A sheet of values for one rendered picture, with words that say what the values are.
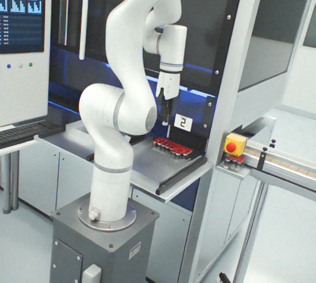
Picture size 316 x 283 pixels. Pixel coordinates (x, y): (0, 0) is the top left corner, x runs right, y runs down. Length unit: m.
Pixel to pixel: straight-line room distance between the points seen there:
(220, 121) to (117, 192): 0.63
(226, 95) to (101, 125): 0.64
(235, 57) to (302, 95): 4.73
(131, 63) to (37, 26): 1.05
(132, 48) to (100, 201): 0.47
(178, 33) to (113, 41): 0.39
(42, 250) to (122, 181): 1.37
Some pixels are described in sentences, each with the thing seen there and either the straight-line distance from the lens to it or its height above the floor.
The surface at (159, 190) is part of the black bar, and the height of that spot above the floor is 0.90.
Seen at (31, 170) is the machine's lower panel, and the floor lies 0.35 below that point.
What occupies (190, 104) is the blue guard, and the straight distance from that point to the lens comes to 1.60.
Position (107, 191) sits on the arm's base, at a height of 0.98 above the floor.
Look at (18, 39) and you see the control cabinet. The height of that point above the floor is 1.24.
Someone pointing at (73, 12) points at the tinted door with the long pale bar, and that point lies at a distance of 1.98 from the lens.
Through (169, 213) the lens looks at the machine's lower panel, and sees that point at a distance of 1.85.
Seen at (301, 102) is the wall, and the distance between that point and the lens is 6.20.
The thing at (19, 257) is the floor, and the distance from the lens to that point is 2.38.
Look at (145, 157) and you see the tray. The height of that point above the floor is 0.88.
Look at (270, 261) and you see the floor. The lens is 2.67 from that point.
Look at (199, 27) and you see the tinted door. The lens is 1.56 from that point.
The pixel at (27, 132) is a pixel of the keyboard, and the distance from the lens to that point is 1.85.
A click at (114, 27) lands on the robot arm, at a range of 0.94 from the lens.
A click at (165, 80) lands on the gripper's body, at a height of 1.26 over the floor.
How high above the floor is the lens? 1.57
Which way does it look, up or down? 21 degrees down
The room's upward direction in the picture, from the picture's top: 9 degrees clockwise
